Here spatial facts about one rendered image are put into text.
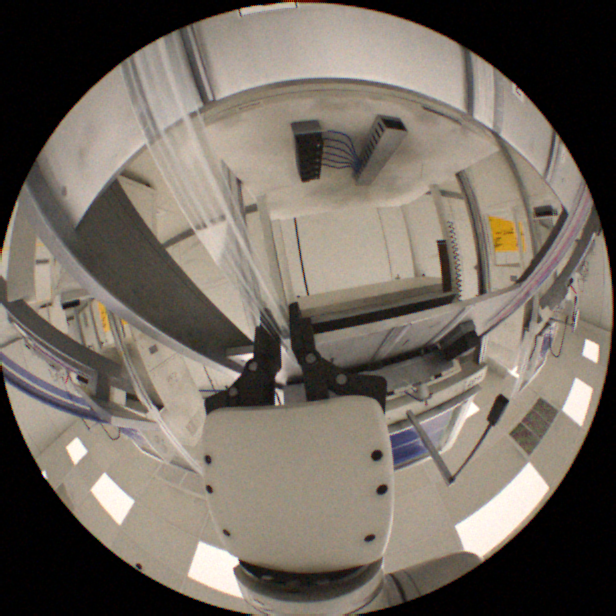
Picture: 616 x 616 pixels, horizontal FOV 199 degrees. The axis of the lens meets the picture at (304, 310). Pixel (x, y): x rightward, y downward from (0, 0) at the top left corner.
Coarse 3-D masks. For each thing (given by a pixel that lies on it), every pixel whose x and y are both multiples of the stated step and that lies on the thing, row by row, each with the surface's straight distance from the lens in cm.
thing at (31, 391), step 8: (8, 376) 27; (16, 376) 28; (16, 384) 27; (24, 384) 27; (24, 392) 27; (32, 392) 27; (40, 392) 27; (40, 400) 27; (48, 400) 27; (56, 400) 27; (56, 408) 27; (64, 408) 27; (72, 408) 27; (80, 408) 27; (80, 416) 27; (88, 416) 27; (96, 416) 28
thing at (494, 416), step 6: (498, 396) 30; (504, 396) 30; (498, 402) 30; (504, 402) 29; (492, 408) 31; (498, 408) 30; (504, 408) 30; (492, 414) 31; (498, 414) 30; (492, 420) 32; (498, 420) 31
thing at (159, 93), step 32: (128, 64) 7; (160, 64) 6; (128, 96) 7; (160, 96) 6; (192, 96) 6; (160, 128) 6; (192, 128) 5; (160, 160) 6; (192, 160) 5; (192, 192) 6; (224, 192) 6; (192, 224) 6; (224, 224) 6; (224, 256) 7; (256, 256) 7; (256, 288) 8; (288, 320) 12; (288, 352) 15
